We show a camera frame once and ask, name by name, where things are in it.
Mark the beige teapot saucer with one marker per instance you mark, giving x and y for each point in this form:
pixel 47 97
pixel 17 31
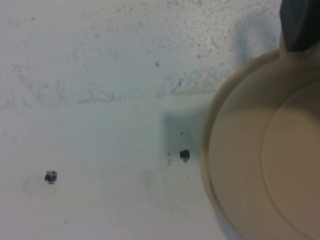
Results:
pixel 227 87

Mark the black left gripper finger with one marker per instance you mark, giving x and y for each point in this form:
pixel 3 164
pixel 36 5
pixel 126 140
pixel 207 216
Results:
pixel 300 24

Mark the beige teapot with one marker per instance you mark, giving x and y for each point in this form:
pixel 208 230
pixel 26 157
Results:
pixel 264 150

